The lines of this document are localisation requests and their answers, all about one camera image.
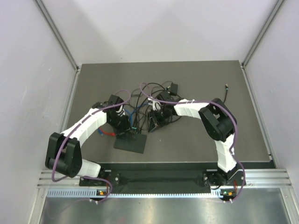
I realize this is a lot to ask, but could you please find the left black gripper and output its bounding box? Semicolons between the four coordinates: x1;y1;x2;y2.
108;114;135;141

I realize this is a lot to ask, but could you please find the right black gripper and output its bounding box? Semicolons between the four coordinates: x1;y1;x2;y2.
149;106;171;133

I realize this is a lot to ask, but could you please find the blue ethernet cable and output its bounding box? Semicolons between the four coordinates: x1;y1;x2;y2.
125;108;147;131

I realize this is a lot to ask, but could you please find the red ethernet cable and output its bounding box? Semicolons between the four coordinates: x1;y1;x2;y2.
98;127;117;137

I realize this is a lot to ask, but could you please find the black network switch box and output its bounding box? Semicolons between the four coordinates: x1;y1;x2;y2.
114;133;147;154

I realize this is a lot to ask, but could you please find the black cable with green tip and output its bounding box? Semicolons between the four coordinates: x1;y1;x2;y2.
223;83;230;103

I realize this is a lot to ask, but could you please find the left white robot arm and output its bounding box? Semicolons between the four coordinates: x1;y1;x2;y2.
45;95;131;185

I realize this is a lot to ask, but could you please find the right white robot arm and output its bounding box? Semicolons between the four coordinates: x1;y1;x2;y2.
148;91;237;185

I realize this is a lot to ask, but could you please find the dark grey table mat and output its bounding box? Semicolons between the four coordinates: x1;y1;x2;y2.
62;61;270;164

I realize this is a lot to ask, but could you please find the black power adapter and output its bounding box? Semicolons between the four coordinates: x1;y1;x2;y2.
168;83;178;96

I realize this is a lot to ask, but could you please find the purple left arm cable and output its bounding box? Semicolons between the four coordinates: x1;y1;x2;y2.
51;90;131;203

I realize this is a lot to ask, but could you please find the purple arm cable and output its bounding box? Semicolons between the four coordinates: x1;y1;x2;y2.
139;83;246;203
51;90;131;203

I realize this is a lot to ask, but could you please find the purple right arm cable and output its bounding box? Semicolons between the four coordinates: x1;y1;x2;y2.
139;83;246;203

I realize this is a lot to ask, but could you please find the grey slotted cable duct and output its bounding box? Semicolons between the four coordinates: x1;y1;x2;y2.
47;189;223;198

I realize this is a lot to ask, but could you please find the aluminium profile rail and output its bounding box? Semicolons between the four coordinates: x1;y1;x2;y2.
37;169;292;188

